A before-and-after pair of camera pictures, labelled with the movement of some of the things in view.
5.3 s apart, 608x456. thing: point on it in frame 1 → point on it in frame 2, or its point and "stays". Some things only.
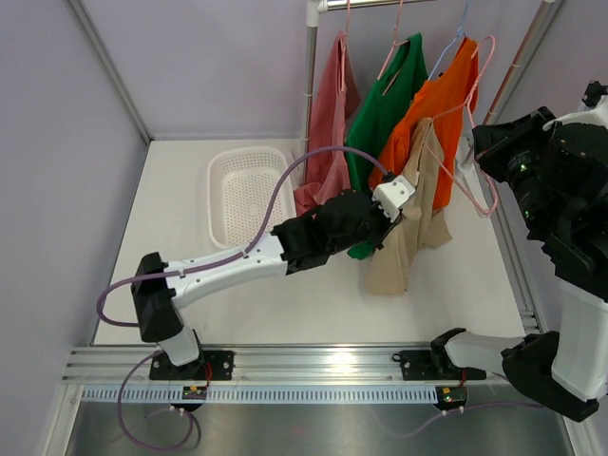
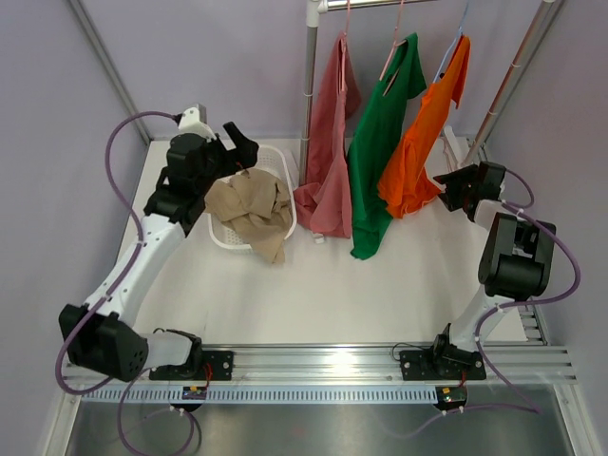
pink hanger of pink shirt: (342, 47) stays
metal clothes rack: (315, 9) stays
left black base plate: (211, 366) stays
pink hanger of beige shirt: (470, 123) → (450, 165)
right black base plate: (427, 365) stays
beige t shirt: (424, 223) → (256, 206)
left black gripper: (387, 227) → (242, 158)
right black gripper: (494, 143) → (449, 199)
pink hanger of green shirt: (391, 51) stays
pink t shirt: (335, 99) stays
